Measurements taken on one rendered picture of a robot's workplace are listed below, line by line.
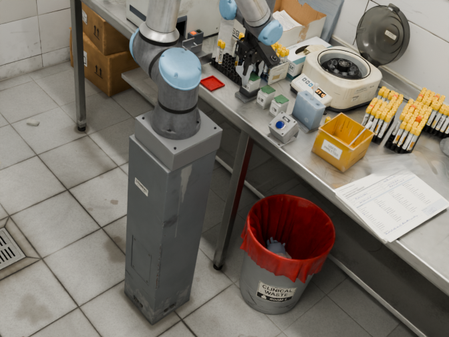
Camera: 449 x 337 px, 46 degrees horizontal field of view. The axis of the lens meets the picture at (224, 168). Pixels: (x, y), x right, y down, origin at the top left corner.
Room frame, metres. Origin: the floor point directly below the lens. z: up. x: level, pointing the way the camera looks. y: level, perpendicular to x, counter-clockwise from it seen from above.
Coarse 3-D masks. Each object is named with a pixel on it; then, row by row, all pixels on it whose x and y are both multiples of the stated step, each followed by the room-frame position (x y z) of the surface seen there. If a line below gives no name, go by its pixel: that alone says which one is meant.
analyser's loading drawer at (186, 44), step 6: (180, 36) 1.83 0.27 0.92; (180, 42) 1.79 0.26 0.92; (186, 42) 1.76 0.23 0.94; (192, 42) 1.79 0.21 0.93; (186, 48) 1.76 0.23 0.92; (192, 48) 1.73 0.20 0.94; (198, 48) 1.75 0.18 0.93; (198, 54) 1.73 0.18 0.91; (204, 54) 1.74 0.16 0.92; (210, 54) 1.72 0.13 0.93; (204, 60) 1.70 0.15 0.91; (210, 60) 1.73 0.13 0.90
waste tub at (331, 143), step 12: (336, 120) 1.44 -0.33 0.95; (348, 120) 1.44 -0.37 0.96; (324, 132) 1.34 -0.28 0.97; (336, 132) 1.45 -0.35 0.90; (348, 132) 1.43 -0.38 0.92; (372, 132) 1.38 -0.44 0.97; (324, 144) 1.33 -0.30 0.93; (336, 144) 1.31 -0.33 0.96; (348, 144) 1.42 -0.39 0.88; (360, 144) 1.31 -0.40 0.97; (324, 156) 1.32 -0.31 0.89; (336, 156) 1.30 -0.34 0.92; (348, 156) 1.28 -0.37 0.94; (360, 156) 1.35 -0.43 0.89; (348, 168) 1.30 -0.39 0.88
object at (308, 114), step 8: (304, 96) 1.51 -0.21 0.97; (296, 104) 1.52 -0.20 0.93; (304, 104) 1.49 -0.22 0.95; (312, 104) 1.47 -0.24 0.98; (320, 104) 1.48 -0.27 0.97; (296, 112) 1.51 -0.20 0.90; (304, 112) 1.48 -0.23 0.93; (312, 112) 1.46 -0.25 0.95; (320, 112) 1.46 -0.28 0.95; (296, 120) 1.49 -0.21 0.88; (304, 120) 1.47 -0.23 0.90; (312, 120) 1.45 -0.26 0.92; (320, 120) 1.47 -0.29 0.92; (304, 128) 1.45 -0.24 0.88; (312, 128) 1.45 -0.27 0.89
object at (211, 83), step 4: (212, 76) 1.66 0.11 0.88; (200, 80) 1.61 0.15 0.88; (204, 80) 1.63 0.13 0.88; (208, 80) 1.63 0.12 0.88; (212, 80) 1.64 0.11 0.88; (216, 80) 1.64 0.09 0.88; (204, 84) 1.59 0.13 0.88; (208, 84) 1.61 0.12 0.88; (212, 84) 1.61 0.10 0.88; (216, 84) 1.62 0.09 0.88; (220, 84) 1.62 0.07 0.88; (224, 84) 1.62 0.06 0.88; (208, 88) 1.58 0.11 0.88; (212, 88) 1.58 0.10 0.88; (216, 88) 1.59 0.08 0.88
